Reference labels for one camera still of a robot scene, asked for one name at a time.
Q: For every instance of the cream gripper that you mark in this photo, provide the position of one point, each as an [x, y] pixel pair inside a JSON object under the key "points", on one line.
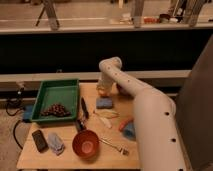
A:
{"points": [[101, 87]]}

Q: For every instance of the orange apple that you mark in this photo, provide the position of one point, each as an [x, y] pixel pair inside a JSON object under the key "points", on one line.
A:
{"points": [[103, 93]]}

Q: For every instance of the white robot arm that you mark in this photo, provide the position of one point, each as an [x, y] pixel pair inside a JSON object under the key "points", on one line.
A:
{"points": [[159, 147]]}

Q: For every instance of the purple bowl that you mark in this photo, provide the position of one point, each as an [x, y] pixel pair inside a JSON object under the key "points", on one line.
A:
{"points": [[122, 91]]}

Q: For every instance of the red bowl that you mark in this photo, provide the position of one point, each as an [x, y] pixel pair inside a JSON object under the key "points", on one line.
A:
{"points": [[85, 144]]}

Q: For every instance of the blue sponge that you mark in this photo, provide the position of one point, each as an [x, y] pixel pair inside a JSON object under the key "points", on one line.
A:
{"points": [[104, 103]]}

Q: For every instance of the yellow banana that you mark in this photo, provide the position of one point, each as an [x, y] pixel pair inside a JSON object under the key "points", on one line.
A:
{"points": [[106, 114]]}

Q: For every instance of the white plastic spoon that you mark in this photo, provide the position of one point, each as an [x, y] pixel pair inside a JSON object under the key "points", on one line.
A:
{"points": [[106, 122]]}

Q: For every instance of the green plastic tray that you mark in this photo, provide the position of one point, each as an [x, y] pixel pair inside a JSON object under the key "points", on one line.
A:
{"points": [[63, 92]]}

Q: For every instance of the pile of brown beans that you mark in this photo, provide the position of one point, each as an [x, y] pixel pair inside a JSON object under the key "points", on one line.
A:
{"points": [[57, 110]]}

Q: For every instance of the metal fork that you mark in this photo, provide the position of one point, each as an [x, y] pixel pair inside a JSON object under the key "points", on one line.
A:
{"points": [[121, 150]]}

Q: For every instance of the grey blue cloth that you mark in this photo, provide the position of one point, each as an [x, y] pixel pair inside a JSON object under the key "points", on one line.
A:
{"points": [[55, 143]]}

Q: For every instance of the blue power box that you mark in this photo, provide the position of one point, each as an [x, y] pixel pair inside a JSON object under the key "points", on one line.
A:
{"points": [[26, 117]]}

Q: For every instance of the black phone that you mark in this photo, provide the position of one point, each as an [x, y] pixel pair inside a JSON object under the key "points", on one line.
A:
{"points": [[40, 141]]}

